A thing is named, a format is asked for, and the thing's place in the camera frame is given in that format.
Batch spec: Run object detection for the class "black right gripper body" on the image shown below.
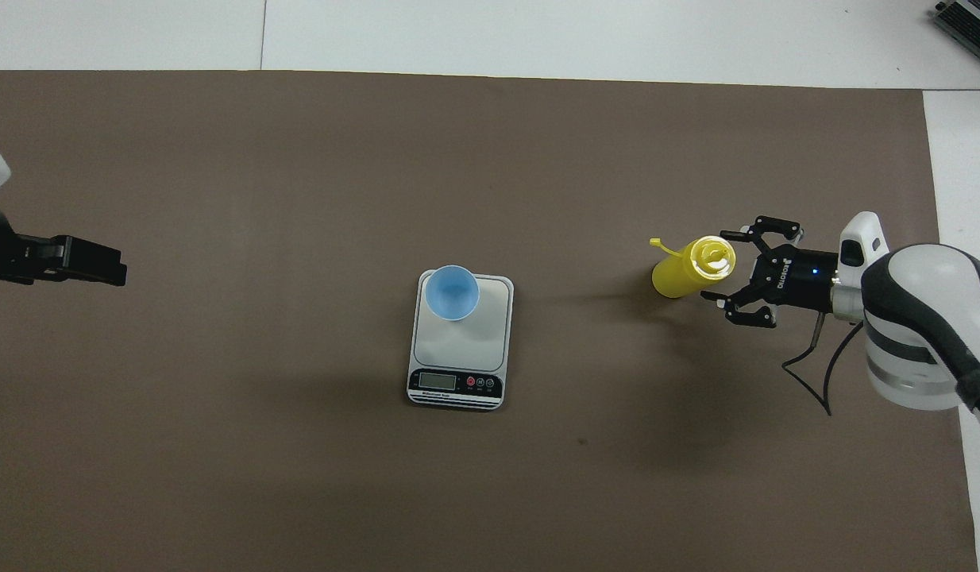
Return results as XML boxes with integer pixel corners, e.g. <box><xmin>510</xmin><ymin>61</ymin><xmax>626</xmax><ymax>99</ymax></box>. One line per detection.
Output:
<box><xmin>763</xmin><ymin>245</ymin><xmax>840</xmax><ymax>311</ymax></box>

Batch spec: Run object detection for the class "yellow squeeze seasoning bottle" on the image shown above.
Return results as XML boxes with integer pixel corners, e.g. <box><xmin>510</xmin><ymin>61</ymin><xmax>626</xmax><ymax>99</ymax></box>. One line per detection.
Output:
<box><xmin>649</xmin><ymin>234</ymin><xmax>736</xmax><ymax>300</ymax></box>

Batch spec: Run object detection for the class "light blue plastic cup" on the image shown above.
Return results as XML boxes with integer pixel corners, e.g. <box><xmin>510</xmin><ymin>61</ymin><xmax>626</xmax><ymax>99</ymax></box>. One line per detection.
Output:
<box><xmin>424</xmin><ymin>265</ymin><xmax>481</xmax><ymax>323</ymax></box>

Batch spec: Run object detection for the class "silver digital kitchen scale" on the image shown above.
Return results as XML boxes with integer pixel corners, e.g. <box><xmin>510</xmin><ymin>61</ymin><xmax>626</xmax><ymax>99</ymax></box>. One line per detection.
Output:
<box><xmin>407</xmin><ymin>269</ymin><xmax>515</xmax><ymax>412</ymax></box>

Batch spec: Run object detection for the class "brown table mat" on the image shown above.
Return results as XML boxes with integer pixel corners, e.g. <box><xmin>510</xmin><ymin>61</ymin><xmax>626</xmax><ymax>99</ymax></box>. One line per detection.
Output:
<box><xmin>0</xmin><ymin>70</ymin><xmax>980</xmax><ymax>572</ymax></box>

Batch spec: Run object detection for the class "grey metal device box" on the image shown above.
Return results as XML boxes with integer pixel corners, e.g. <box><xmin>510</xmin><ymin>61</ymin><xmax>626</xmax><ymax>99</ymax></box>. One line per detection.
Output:
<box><xmin>935</xmin><ymin>0</ymin><xmax>980</xmax><ymax>75</ymax></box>

